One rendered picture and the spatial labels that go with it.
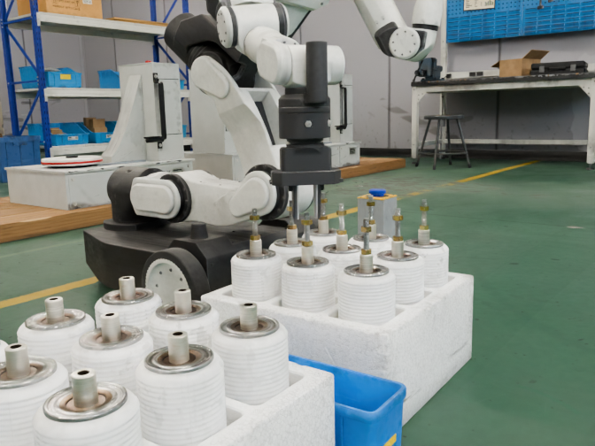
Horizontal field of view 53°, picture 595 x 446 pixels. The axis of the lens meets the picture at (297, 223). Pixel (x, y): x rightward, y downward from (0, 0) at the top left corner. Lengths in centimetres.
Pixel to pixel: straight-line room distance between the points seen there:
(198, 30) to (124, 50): 828
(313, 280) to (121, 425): 53
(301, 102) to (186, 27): 74
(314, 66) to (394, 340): 45
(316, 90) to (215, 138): 291
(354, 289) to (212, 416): 38
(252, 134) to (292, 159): 53
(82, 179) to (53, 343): 230
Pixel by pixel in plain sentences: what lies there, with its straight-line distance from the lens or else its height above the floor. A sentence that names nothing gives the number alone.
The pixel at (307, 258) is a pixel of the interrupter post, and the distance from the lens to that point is 106.
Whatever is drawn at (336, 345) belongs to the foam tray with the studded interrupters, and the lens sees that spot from 99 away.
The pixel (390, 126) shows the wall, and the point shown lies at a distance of 681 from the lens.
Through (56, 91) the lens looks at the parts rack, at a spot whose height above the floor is 75.
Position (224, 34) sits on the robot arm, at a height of 67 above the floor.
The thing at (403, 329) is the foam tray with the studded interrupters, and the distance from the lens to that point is 99.
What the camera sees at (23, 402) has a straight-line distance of 68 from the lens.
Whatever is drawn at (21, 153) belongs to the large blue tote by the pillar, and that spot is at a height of 23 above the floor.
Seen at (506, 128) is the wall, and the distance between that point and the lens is 630.
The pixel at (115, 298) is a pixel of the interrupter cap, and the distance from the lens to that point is 93.
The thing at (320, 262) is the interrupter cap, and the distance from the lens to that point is 106.
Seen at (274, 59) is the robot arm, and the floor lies 60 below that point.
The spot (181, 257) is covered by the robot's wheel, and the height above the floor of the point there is 19.
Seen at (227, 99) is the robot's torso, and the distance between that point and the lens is 155.
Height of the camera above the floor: 52
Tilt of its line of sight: 10 degrees down
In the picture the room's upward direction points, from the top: 1 degrees counter-clockwise
